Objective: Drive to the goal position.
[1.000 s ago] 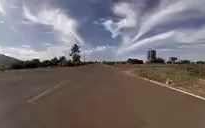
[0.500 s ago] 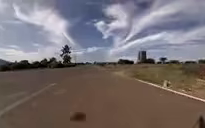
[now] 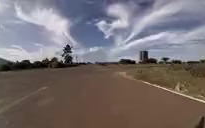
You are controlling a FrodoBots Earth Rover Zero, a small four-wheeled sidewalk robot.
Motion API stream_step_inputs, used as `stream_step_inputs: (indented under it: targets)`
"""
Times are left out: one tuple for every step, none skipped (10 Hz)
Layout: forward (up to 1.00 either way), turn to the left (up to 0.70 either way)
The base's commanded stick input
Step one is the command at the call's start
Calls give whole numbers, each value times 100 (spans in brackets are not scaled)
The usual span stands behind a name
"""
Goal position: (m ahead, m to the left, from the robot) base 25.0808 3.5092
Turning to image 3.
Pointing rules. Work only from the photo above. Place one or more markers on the white dashed centre line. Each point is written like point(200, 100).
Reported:
point(20, 100)

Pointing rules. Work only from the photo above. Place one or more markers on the distant row of trees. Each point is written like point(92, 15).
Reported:
point(170, 61)

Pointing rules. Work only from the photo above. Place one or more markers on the tall grey building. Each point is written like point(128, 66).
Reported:
point(143, 55)

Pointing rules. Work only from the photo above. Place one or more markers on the reddish brown asphalt road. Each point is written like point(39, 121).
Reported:
point(100, 96)

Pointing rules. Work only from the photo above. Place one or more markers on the dry grass verge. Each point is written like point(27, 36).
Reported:
point(176, 76)

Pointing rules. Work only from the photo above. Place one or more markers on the row of bushes and trees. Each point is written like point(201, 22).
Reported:
point(30, 64)

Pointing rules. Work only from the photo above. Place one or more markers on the white road edge line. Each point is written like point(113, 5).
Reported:
point(163, 88)

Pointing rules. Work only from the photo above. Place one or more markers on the robot's own part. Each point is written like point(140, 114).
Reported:
point(200, 122)

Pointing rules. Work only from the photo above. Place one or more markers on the tall dark tree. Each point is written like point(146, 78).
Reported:
point(67, 55)

